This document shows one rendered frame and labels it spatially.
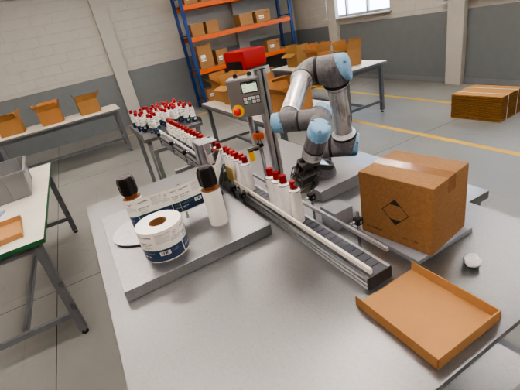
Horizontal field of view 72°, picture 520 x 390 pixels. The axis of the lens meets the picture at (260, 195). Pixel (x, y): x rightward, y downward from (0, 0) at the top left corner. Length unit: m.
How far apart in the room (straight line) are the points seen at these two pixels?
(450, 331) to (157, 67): 8.82
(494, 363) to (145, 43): 8.77
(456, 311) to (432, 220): 0.30
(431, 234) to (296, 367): 0.64
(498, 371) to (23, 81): 8.95
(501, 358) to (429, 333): 0.83
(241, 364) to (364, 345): 0.36
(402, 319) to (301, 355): 0.32
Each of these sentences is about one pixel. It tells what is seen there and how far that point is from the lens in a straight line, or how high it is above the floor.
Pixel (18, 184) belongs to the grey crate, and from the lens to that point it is 3.38.
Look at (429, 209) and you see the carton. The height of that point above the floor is 1.04.
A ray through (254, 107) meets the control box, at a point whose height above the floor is 1.33.
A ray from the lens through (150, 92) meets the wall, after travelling 9.39.
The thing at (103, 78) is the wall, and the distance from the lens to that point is 9.23.
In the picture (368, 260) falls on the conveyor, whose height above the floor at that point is 0.88.
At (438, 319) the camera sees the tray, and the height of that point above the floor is 0.83.
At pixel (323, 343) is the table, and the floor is 0.83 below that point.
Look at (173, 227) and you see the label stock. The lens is 1.53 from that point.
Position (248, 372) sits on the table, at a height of 0.83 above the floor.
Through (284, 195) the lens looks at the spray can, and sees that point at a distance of 1.59.
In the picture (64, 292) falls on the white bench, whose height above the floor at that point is 0.37.
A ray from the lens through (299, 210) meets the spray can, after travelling 1.55.
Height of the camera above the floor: 1.71
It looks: 26 degrees down
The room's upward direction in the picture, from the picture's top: 12 degrees counter-clockwise
